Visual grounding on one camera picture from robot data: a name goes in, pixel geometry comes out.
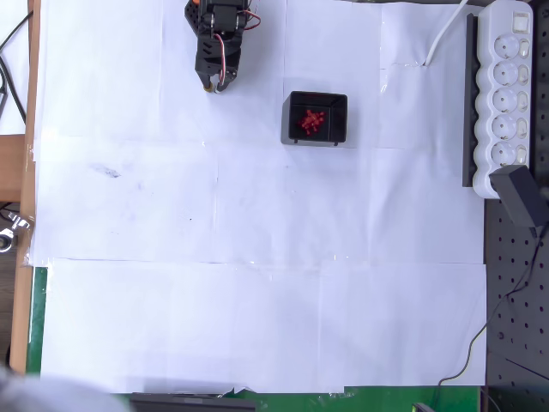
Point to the white power strip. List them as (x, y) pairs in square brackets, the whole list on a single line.
[(486, 129)]

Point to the black flat device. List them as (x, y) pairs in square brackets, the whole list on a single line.
[(193, 404)]

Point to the white paper table cover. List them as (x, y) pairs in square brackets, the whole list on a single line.
[(257, 322)]

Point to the green cutting mat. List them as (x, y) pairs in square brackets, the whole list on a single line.
[(36, 322)]

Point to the blurred grey rounded object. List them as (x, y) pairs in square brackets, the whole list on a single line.
[(43, 395)]

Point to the metal clamp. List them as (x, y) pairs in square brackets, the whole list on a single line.
[(8, 235)]

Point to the small black yellow-edged object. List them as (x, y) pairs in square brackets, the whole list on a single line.
[(421, 407)]

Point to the black open box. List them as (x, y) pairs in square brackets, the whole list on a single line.
[(337, 116)]

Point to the black pegboard panel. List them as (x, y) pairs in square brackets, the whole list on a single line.
[(514, 322)]

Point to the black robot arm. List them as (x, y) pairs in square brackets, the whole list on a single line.
[(223, 19)]

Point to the black power adapter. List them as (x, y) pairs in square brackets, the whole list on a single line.
[(517, 195)]

